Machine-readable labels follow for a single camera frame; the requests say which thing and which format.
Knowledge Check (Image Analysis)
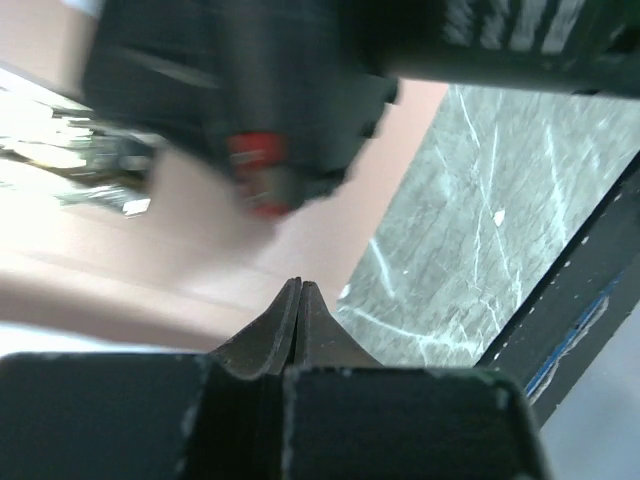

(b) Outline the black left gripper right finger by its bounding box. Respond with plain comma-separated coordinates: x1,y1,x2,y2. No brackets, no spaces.
282,282,551,479

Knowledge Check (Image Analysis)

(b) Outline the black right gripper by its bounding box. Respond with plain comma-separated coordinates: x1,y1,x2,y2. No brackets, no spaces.
79,0,401,219

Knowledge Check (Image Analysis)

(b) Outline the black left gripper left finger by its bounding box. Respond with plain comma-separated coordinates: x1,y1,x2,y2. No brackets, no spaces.
1,279,302,479

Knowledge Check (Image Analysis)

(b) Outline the pink brown file folder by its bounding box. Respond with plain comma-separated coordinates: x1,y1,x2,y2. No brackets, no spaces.
1,1,446,349

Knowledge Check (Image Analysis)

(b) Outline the white printed paper sheet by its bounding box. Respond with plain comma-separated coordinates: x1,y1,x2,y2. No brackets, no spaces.
0,322,171,356

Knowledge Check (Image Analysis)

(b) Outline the white printed paper stack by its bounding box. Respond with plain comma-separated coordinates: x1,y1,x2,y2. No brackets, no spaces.
1,68,94,169

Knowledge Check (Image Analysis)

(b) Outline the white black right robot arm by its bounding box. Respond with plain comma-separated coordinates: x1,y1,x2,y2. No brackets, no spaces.
81,0,639,216

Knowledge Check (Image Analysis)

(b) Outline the metal folder clip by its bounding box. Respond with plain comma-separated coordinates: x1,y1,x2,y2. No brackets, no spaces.
1,91,158,216

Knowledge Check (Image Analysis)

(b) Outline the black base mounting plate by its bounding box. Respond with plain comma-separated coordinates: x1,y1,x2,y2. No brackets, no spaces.
478,159,639,423

